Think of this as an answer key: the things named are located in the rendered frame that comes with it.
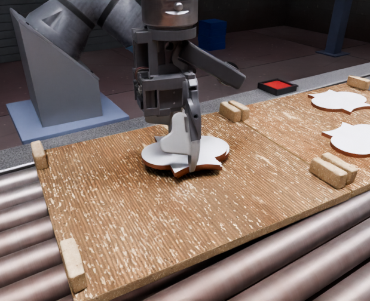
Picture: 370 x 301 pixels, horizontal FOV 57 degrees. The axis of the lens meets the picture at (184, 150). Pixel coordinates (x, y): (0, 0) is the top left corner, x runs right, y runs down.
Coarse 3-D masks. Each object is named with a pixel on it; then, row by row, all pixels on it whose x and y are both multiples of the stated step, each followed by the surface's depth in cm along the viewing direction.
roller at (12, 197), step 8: (32, 184) 56; (40, 184) 56; (0, 192) 54; (8, 192) 54; (16, 192) 54; (24, 192) 54; (32, 192) 55; (40, 192) 55; (0, 200) 53; (8, 200) 53; (16, 200) 53; (24, 200) 54; (0, 208) 52
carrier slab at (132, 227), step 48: (96, 144) 64; (144, 144) 64; (240, 144) 64; (48, 192) 51; (96, 192) 51; (144, 192) 51; (192, 192) 51; (240, 192) 51; (288, 192) 51; (336, 192) 51; (96, 240) 42; (144, 240) 42; (192, 240) 42; (240, 240) 43; (96, 288) 36
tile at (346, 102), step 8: (312, 96) 84; (320, 96) 83; (328, 96) 83; (336, 96) 83; (344, 96) 83; (352, 96) 83; (360, 96) 83; (312, 104) 80; (320, 104) 79; (328, 104) 79; (336, 104) 79; (344, 104) 79; (352, 104) 79; (360, 104) 79; (368, 104) 79; (344, 112) 77
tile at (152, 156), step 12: (156, 144) 59; (204, 144) 59; (216, 144) 59; (144, 156) 55; (156, 156) 55; (168, 156) 55; (180, 156) 55; (204, 156) 55; (216, 156) 55; (156, 168) 53; (168, 168) 53; (180, 168) 52; (216, 168) 54
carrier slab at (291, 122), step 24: (288, 96) 86; (240, 120) 73; (264, 120) 73; (288, 120) 73; (312, 120) 73; (336, 120) 73; (360, 120) 73; (288, 144) 64; (312, 144) 64; (360, 168) 57; (360, 192) 53
